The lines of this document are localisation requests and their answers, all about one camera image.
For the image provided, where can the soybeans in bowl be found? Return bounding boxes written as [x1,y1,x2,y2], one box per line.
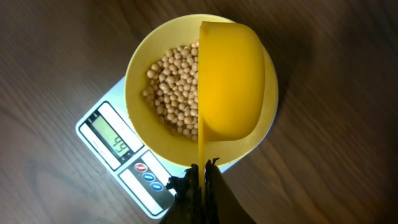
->
[142,40,199,141]

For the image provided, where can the pale yellow bowl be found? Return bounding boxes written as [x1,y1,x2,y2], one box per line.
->
[124,14,279,167]

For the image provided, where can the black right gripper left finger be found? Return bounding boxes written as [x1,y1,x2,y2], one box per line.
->
[159,164,205,224]

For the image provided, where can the white digital kitchen scale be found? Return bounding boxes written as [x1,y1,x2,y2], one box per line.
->
[75,55,277,220]

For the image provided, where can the yellow plastic measuring scoop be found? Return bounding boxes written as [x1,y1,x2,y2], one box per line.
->
[198,21,265,192]

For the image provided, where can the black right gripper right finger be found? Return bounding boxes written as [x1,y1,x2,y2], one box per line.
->
[205,158,256,224]

